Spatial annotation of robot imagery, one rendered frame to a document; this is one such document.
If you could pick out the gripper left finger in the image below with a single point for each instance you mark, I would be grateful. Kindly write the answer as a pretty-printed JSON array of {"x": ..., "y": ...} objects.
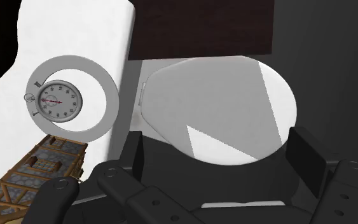
[{"x": 126, "y": 198}]

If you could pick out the silver stopwatch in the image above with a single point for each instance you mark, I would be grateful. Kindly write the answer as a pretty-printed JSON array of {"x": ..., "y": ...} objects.
[{"x": 61, "y": 101}]

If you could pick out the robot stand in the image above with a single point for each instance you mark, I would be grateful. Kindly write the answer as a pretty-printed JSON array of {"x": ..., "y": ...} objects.
[{"x": 200, "y": 28}]

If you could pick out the timber and stone toy house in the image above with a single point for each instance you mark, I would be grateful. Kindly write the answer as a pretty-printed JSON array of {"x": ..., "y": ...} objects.
[{"x": 39, "y": 167}]

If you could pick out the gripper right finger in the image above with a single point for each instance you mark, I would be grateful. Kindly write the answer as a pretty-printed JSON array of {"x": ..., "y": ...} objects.
[{"x": 341, "y": 198}]

